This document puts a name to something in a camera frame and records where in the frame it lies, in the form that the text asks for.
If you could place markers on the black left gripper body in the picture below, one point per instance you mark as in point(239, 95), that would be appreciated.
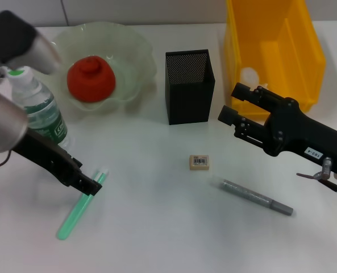
point(43, 155)

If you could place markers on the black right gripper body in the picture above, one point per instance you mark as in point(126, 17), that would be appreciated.
point(299, 133)

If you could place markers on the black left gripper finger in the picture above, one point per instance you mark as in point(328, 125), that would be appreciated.
point(91, 187)
point(75, 169)

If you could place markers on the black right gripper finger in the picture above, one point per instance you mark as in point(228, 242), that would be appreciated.
point(262, 96)
point(250, 130)

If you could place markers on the white paper ball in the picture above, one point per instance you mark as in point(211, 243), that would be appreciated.
point(249, 76)

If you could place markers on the green pen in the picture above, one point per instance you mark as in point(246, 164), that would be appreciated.
point(71, 219)

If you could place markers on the clear green-label water bottle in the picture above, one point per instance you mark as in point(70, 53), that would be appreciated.
point(43, 108)

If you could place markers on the beige eraser with barcode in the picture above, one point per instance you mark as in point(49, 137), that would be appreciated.
point(199, 162)

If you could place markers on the grey marker pen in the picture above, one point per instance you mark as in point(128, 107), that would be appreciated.
point(250, 196)

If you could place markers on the black mesh pen holder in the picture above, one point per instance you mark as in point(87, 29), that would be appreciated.
point(189, 99)

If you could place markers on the green glass fruit plate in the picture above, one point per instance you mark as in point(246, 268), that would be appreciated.
point(128, 57)

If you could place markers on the yellow plastic bin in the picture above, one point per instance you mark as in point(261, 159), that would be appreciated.
point(299, 57)

